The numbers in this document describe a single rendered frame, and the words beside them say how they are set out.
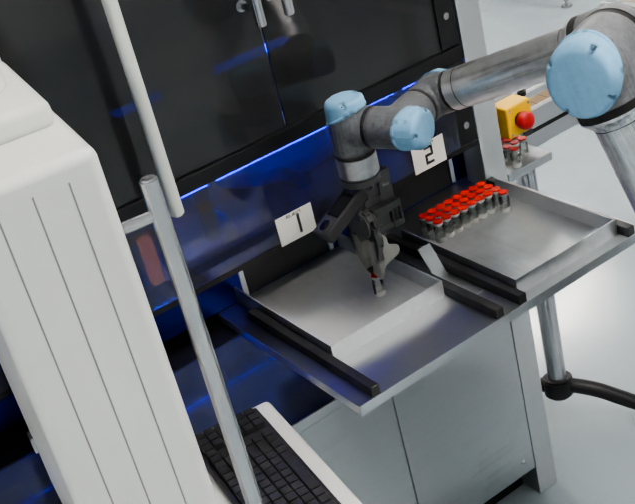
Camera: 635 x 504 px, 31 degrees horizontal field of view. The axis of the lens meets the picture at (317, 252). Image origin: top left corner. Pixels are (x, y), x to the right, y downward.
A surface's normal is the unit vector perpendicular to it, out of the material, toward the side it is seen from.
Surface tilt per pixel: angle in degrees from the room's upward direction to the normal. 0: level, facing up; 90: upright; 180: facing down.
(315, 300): 0
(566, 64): 83
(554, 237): 0
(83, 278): 90
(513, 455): 90
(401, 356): 0
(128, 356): 90
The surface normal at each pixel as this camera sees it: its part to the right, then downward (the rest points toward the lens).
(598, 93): -0.58, 0.40
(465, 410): 0.56, 0.28
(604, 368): -0.22, -0.85
